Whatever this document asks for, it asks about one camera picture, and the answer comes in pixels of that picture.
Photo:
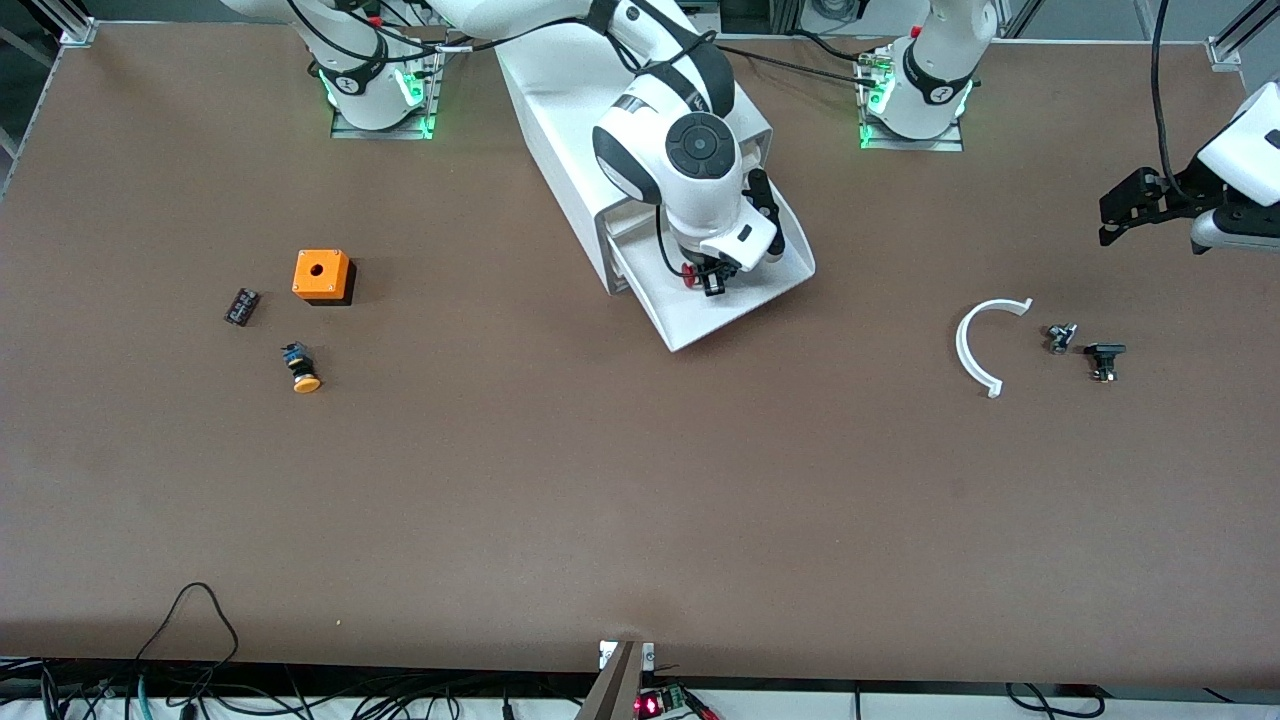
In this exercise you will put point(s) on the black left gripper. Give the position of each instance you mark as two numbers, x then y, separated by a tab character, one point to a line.
1183	191

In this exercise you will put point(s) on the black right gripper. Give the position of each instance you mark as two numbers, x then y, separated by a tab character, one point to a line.
712	276

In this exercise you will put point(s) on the red push button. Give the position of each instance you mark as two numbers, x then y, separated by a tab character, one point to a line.
690	275

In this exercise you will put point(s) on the white plastic drawer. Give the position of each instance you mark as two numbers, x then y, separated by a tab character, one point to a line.
630	222
730	315

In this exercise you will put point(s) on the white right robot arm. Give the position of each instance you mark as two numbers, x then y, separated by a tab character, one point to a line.
690	150

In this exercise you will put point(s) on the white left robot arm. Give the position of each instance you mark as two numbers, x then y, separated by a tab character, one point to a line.
935	70

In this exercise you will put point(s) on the white drawer cabinet housing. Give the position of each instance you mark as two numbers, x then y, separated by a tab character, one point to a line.
570	110

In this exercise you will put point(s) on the yellow mushroom push button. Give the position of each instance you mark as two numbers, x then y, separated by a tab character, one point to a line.
303	372

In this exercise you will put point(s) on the black contact block part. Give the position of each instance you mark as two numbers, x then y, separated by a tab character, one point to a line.
1104	355

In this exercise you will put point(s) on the white curved plastic arc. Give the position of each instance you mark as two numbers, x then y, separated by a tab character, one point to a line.
965	350

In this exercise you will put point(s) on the dark equipment box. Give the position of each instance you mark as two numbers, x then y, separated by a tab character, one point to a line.
760	15

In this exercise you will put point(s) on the circuit board with red light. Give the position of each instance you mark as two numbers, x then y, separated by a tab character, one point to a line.
662	702

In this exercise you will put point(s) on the small black contact block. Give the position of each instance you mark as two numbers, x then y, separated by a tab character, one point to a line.
242	306

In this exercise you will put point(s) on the small silver black switch part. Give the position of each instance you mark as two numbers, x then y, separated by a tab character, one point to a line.
1060	337

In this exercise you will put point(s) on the aluminium frame corner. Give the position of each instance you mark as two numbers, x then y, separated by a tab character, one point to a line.
1240	35
75	25

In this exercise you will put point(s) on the orange button enclosure box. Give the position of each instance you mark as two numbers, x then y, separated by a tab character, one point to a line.
318	272

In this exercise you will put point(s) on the aluminium profile bracket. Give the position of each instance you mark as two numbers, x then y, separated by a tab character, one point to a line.
615	685

